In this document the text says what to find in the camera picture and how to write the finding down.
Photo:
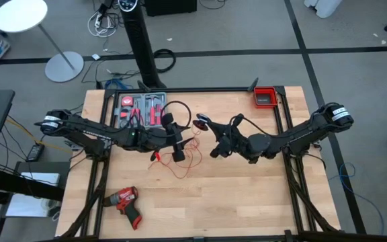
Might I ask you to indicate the white plastic container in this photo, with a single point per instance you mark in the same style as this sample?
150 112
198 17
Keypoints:
324 6

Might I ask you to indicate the black tower fan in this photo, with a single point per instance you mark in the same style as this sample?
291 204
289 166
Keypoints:
139 40

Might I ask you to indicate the small red plastic bin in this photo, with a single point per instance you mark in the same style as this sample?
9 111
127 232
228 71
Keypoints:
255 97

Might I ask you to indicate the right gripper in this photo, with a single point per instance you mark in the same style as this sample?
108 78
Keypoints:
228 138

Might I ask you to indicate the black box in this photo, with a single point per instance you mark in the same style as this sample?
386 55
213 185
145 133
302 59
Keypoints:
170 6

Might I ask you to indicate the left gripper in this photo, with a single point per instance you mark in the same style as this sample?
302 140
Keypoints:
173 134

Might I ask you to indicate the red tape measure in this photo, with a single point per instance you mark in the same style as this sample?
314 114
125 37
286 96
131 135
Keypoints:
127 101

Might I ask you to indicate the black power adapter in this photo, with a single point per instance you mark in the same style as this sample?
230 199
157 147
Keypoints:
35 153

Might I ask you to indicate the grey tool kit case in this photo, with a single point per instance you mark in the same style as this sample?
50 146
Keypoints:
142 101

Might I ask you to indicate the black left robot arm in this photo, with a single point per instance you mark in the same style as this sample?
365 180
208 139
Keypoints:
89 129

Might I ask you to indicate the black side stand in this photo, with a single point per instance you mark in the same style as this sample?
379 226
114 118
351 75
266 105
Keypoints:
42 167

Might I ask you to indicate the white flat box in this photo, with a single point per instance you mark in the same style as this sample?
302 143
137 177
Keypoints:
40 178

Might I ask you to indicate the black aluminium rig frame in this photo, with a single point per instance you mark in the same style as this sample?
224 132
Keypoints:
213 89

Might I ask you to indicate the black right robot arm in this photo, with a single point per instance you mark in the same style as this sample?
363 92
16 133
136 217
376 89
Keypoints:
297 132

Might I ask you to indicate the white round side table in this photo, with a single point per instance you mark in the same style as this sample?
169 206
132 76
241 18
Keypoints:
20 15

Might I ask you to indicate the small white adapter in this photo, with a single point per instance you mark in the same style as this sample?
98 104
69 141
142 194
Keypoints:
95 56

